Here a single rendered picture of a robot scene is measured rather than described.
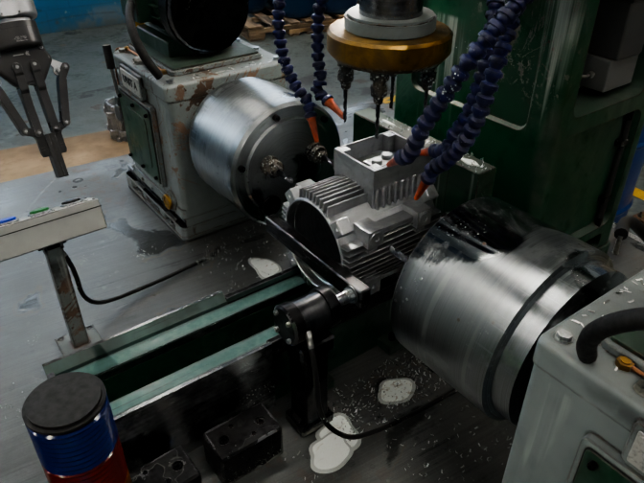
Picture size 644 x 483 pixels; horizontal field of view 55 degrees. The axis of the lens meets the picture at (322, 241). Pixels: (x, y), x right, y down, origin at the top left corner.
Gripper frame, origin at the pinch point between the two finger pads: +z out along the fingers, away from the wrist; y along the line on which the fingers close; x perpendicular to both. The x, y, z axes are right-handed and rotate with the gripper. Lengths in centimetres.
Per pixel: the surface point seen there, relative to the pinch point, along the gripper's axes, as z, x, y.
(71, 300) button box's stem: 23.8, 3.3, -4.7
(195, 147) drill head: 5.1, 8.4, 26.3
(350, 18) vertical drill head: -8, -34, 37
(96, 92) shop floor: -32, 358, 103
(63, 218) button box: 9.5, -3.4, -2.5
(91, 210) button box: 9.6, -3.4, 1.9
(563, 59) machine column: 4, -49, 61
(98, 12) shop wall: -111, 510, 168
